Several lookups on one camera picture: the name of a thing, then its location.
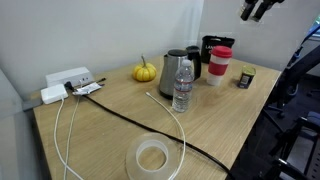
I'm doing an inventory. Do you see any black plastic bin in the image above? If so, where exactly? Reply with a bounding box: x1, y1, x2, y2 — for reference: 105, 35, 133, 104
201, 35, 235, 63

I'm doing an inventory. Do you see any clear tape roll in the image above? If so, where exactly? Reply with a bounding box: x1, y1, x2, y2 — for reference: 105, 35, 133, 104
125, 133, 178, 180

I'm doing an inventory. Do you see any red and white travel cup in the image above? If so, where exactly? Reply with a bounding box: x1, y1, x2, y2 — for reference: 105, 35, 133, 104
207, 46, 232, 86

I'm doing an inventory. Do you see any Spam can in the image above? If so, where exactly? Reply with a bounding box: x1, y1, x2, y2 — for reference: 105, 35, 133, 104
238, 65, 256, 89

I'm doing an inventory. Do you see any stainless steel electric kettle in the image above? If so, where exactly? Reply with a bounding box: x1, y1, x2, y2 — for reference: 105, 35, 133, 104
159, 46, 202, 100

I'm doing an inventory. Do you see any clear water bottle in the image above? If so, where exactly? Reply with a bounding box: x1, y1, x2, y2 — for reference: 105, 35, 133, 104
172, 60, 194, 113

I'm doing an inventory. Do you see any small yellow pumpkin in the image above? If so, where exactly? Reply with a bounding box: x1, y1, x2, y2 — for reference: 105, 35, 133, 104
132, 56, 157, 82

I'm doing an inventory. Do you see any white label packet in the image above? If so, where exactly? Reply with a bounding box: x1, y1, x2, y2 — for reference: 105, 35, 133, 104
73, 82, 102, 95

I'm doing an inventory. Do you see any white power strip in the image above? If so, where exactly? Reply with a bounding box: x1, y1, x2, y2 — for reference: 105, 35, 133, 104
45, 67, 94, 87

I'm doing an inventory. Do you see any white power adapter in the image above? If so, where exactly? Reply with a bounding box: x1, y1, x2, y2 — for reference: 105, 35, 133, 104
41, 84, 68, 104

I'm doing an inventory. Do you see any white charging cable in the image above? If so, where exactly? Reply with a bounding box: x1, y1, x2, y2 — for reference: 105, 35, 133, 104
145, 91, 187, 180

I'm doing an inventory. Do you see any black power cable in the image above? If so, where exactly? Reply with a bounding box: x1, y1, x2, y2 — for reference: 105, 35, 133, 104
63, 81, 234, 180

